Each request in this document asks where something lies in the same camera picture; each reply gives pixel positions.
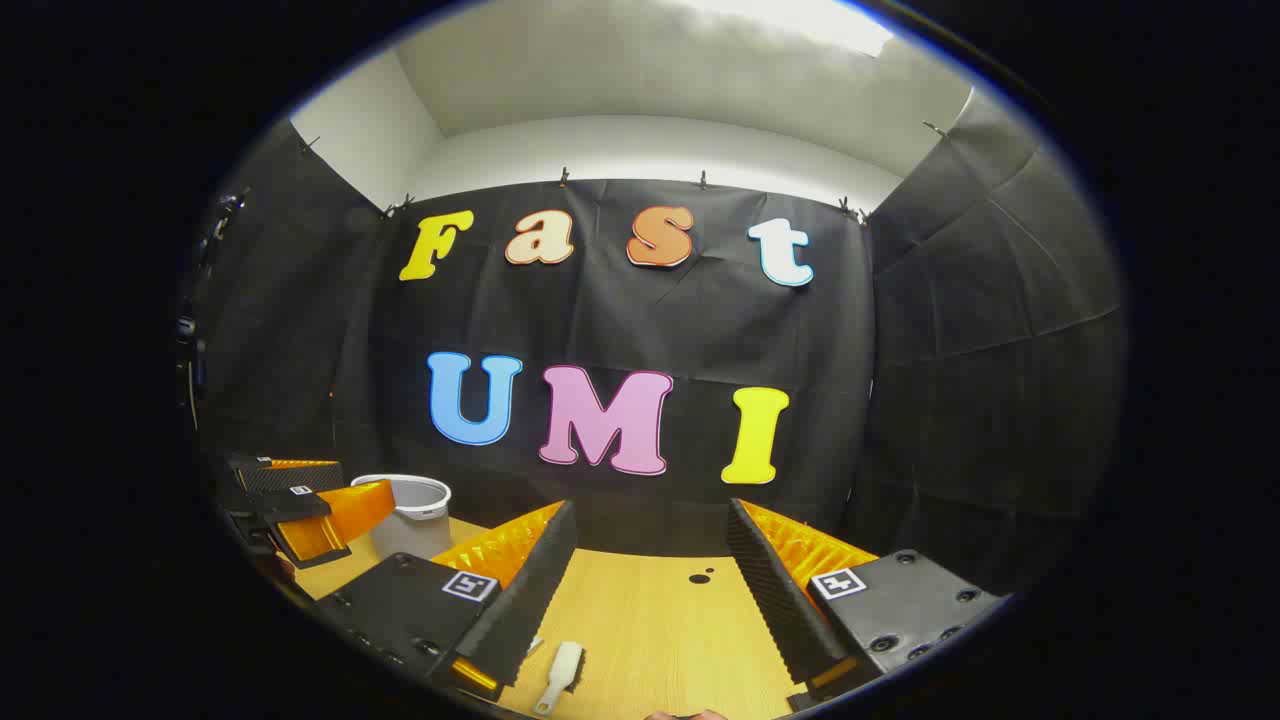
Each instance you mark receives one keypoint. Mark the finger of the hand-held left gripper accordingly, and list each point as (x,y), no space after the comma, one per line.
(290,477)
(340,520)

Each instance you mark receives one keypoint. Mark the small white broom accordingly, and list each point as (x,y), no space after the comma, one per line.
(565,665)

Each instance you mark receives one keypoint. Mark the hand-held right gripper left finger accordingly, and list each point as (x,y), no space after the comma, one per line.
(530,590)

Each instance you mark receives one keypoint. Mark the black backdrop cloth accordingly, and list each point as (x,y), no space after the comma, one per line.
(650,320)

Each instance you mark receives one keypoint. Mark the white garbage bin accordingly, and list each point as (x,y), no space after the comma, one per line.
(415,535)

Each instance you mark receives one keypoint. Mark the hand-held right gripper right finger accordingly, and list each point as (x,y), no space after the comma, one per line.
(775,600)

